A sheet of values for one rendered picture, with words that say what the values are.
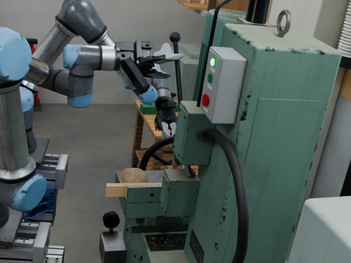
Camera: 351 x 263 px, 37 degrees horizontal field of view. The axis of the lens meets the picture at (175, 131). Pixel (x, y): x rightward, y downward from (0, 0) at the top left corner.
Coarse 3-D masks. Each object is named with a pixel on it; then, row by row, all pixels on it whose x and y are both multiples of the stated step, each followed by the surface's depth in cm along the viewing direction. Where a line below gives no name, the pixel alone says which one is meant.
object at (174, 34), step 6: (174, 36) 161; (180, 36) 163; (174, 42) 162; (174, 48) 161; (180, 78) 158; (180, 84) 158; (180, 90) 157; (180, 96) 156; (174, 156) 153; (186, 168) 148; (186, 174) 147
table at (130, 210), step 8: (168, 168) 196; (152, 176) 182; (160, 176) 183; (120, 200) 174; (128, 208) 166; (136, 208) 167; (144, 208) 167; (152, 208) 168; (160, 208) 169; (128, 216) 167; (136, 216) 168; (144, 216) 169; (152, 216) 170
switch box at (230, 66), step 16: (224, 48) 125; (208, 64) 125; (224, 64) 117; (240, 64) 118; (224, 80) 119; (240, 80) 120; (208, 96) 125; (224, 96) 120; (208, 112) 124; (224, 112) 122
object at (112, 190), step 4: (108, 184) 166; (112, 184) 166; (116, 184) 166; (120, 184) 167; (124, 184) 167; (108, 188) 165; (112, 188) 165; (116, 188) 166; (120, 188) 166; (124, 188) 166; (108, 192) 166; (112, 192) 166; (116, 192) 166; (120, 192) 167; (124, 192) 167; (108, 196) 166; (112, 196) 167; (116, 196) 167; (120, 196) 167; (124, 196) 168
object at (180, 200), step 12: (168, 180) 146; (180, 180) 146; (192, 180) 147; (168, 192) 146; (180, 192) 147; (192, 192) 148; (168, 204) 148; (180, 204) 149; (192, 204) 150; (168, 216) 149; (180, 216) 151
